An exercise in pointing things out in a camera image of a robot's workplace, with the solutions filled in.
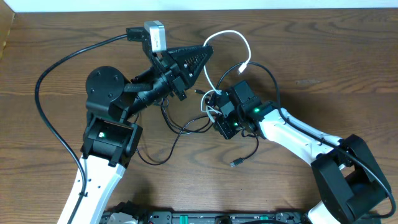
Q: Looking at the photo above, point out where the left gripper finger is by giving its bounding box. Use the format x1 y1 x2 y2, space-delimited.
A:
183 60 204 90
167 45 213 68

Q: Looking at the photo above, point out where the black usb cable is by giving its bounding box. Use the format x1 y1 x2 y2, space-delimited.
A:
195 61 282 168

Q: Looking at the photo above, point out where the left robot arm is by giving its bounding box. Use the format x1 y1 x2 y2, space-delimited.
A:
58 45 213 223

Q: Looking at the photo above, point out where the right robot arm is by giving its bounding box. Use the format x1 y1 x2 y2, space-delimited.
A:
206 81 392 223

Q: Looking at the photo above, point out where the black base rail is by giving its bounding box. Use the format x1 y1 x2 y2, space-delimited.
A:
99 201 309 224

